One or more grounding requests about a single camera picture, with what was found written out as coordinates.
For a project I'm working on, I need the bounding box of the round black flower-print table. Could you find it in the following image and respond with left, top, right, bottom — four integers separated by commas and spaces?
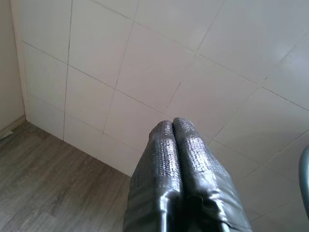
298, 146, 309, 194

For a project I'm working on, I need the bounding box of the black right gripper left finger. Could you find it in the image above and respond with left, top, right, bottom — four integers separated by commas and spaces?
122, 120, 183, 232

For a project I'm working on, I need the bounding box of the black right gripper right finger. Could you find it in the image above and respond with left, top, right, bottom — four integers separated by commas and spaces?
171, 116, 253, 232

